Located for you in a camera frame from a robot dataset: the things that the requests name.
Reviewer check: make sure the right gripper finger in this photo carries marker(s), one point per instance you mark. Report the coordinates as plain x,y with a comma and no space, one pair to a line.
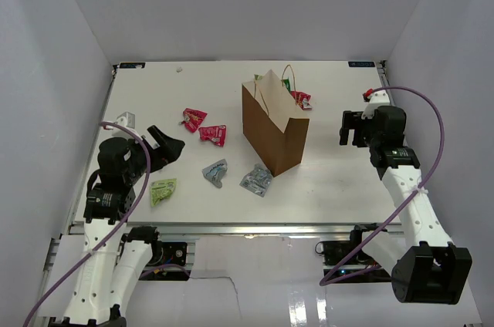
351,119
344,134

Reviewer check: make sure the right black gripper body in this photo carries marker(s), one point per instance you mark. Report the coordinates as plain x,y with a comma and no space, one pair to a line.
366,126

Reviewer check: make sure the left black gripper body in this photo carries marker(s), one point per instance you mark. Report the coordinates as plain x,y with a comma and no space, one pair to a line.
139,163

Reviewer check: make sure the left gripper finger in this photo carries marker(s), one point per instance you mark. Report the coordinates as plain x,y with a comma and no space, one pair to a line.
162,156
163,140

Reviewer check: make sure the red snack packet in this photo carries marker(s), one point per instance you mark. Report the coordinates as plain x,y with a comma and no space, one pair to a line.
192,119
302,100
213,134

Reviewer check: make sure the green snack packet front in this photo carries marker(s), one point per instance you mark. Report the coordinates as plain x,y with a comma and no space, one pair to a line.
162,190

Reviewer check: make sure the green snack packet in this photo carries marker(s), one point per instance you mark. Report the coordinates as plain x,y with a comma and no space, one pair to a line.
162,190
286,84

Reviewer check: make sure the grey snack packet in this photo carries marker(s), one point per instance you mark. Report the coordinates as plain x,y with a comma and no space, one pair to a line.
258,180
215,172

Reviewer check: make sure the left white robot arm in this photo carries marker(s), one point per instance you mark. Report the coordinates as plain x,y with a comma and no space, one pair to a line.
114,258

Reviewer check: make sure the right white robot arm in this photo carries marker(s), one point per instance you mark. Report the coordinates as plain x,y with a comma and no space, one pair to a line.
430,269

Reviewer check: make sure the brown paper bag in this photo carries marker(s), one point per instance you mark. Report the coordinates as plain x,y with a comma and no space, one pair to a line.
273,123

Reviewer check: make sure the blue label right corner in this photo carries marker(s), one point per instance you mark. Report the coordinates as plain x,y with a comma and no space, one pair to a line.
361,64

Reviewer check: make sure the blue label corner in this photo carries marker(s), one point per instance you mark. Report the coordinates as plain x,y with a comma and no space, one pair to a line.
132,65
361,64

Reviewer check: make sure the blue label left corner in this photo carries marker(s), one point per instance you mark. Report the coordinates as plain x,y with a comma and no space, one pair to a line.
132,65

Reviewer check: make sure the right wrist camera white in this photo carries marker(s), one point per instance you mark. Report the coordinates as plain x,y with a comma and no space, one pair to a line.
374,99

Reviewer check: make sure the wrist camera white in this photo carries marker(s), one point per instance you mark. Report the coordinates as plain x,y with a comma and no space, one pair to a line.
374,99
126,120

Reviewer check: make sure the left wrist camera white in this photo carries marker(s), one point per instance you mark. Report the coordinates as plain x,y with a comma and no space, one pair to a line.
126,120

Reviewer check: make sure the aluminium front rail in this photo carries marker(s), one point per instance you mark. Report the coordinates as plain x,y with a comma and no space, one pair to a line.
200,229

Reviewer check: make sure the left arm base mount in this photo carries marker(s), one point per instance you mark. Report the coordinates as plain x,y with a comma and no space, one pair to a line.
169,253

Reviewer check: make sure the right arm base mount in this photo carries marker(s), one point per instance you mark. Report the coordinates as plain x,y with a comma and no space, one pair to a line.
333,251

